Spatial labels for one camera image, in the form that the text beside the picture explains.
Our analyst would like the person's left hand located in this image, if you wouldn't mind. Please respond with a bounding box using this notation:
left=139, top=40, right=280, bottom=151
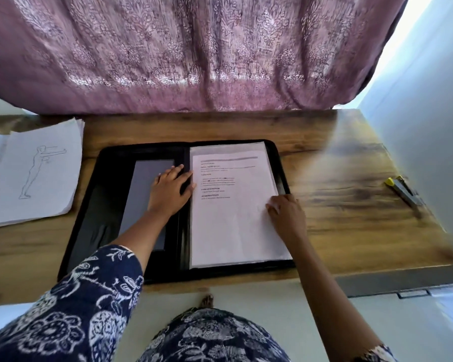
left=147, top=164, right=197, bottom=219

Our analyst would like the person's right hand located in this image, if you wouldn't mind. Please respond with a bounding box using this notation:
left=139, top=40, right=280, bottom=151
left=266, top=194, right=309, bottom=246

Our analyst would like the stack of printed papers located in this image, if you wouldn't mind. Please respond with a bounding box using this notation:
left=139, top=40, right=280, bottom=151
left=189, top=141, right=294, bottom=269

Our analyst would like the black folder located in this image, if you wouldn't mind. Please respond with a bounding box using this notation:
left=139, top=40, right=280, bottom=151
left=57, top=139, right=297, bottom=285

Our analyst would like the silver yellow black stapler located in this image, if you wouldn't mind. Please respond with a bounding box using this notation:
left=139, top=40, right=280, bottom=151
left=384, top=174, right=425, bottom=210

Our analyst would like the body figure paper stack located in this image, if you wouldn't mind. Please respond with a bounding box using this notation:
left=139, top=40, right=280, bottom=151
left=0, top=117, right=86, bottom=231

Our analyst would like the person's right forearm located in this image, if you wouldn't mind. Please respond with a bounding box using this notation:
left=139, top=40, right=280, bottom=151
left=287, top=237, right=385, bottom=362

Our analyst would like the person's left forearm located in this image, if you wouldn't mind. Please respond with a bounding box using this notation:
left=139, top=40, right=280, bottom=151
left=113, top=209, right=175, bottom=272

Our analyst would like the pink patterned curtain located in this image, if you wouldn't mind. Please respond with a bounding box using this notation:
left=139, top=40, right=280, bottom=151
left=0, top=0, right=410, bottom=116

